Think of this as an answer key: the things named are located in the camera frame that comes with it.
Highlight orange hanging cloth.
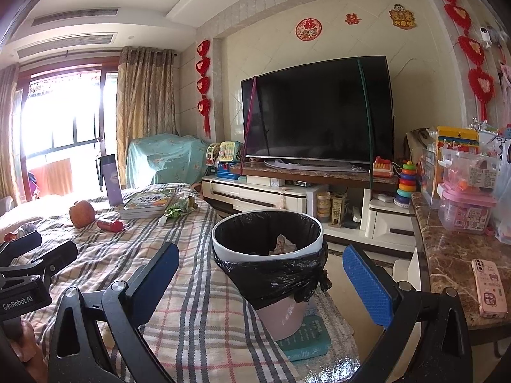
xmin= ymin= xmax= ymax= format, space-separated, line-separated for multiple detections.
xmin=30 ymin=159 xmax=72 ymax=196

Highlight teal cloth covered chair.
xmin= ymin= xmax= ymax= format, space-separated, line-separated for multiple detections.
xmin=127 ymin=133 xmax=208 ymax=188

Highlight clear plastic box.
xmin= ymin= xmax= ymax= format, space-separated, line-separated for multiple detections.
xmin=439 ymin=147 xmax=501 ymax=192

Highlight black flat television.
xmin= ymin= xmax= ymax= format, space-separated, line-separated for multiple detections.
xmin=240 ymin=55 xmax=394 ymax=165

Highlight phone in pink case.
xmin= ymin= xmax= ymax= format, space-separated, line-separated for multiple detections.
xmin=471 ymin=259 xmax=508 ymax=319

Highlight balcony window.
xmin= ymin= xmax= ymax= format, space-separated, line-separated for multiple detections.
xmin=18 ymin=62 xmax=120 ymax=204

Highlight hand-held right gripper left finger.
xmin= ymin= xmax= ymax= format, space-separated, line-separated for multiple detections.
xmin=47 ymin=243 xmax=180 ymax=383

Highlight round red wall decoration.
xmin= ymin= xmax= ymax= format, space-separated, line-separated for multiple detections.
xmin=295 ymin=18 xmax=322 ymax=41

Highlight pink cord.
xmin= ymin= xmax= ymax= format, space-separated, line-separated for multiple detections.
xmin=240 ymin=77 xmax=258 ymax=176

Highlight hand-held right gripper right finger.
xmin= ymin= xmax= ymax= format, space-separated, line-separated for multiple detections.
xmin=342 ymin=244 xmax=474 ymax=383

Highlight red toy telephone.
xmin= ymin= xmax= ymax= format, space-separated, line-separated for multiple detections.
xmin=373 ymin=156 xmax=394 ymax=178

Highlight yellow jar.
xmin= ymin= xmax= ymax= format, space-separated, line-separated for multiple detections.
xmin=317 ymin=191 xmax=332 ymax=221

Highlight clear acrylic holder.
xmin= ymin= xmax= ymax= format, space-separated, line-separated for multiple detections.
xmin=421 ymin=149 xmax=444 ymax=210

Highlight brown marble counter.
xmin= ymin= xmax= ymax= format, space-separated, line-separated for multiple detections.
xmin=410 ymin=191 xmax=511 ymax=346

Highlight yellow red box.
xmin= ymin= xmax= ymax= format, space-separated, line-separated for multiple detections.
xmin=437 ymin=126 xmax=480 ymax=154

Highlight green wrapper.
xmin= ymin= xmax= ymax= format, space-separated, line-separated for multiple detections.
xmin=165 ymin=195 xmax=198 ymax=218

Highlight crumpled pale wrapper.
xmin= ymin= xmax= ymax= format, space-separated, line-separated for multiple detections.
xmin=271 ymin=235 xmax=298 ymax=254

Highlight white plastic bag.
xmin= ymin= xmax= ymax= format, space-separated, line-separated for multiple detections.
xmin=493 ymin=128 xmax=511 ymax=244

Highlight purple bottle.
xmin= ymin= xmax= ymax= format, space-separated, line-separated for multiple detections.
xmin=100 ymin=154 xmax=124 ymax=205

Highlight stack of picture books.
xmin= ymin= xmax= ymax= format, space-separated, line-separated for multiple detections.
xmin=118 ymin=191 xmax=178 ymax=219

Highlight person's left hand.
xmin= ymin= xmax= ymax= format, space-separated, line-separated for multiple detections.
xmin=16 ymin=319 xmax=48 ymax=383

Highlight red heart string decoration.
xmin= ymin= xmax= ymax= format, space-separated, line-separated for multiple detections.
xmin=430 ymin=0 xmax=498 ymax=122
xmin=195 ymin=40 xmax=212 ymax=138

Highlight blue toy cash register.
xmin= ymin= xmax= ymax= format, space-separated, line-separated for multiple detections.
xmin=216 ymin=161 xmax=242 ymax=180

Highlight pink lidded plastic box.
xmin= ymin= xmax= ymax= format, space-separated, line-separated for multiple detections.
xmin=437 ymin=185 xmax=498 ymax=234

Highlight plaid blanket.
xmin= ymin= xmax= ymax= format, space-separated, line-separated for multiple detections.
xmin=0 ymin=184 xmax=304 ymax=383

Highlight green cord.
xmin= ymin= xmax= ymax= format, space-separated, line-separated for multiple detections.
xmin=357 ymin=59 xmax=375 ymax=190

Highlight cartoon figure wall decoration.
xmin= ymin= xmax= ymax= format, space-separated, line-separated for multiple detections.
xmin=389 ymin=5 xmax=416 ymax=30

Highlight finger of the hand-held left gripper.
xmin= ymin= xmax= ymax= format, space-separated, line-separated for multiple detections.
xmin=8 ymin=240 xmax=78 ymax=288
xmin=0 ymin=230 xmax=42 ymax=266

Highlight reddish orange round fruit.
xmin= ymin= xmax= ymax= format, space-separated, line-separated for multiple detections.
xmin=69 ymin=200 xmax=96 ymax=229

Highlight air conditioner vent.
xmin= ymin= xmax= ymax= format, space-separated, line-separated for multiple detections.
xmin=32 ymin=8 xmax=119 ymax=26
xmin=16 ymin=34 xmax=114 ymax=58

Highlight white tv cabinet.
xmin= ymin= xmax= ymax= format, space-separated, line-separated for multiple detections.
xmin=201 ymin=163 xmax=418 ymax=254

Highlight wooden toy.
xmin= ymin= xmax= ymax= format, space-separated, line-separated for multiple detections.
xmin=331 ymin=193 xmax=347 ymax=228

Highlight beige patterned curtain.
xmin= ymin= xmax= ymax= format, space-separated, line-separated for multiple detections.
xmin=116 ymin=46 xmax=177 ymax=188
xmin=0 ymin=64 xmax=20 ymax=208

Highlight teal flat packet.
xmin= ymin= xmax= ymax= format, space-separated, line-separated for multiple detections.
xmin=275 ymin=315 xmax=333 ymax=362

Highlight rainbow stacking ring toy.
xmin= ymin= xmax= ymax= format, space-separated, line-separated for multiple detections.
xmin=395 ymin=161 xmax=416 ymax=208

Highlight white trash bin black bag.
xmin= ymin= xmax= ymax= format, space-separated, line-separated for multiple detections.
xmin=211 ymin=210 xmax=330 ymax=342

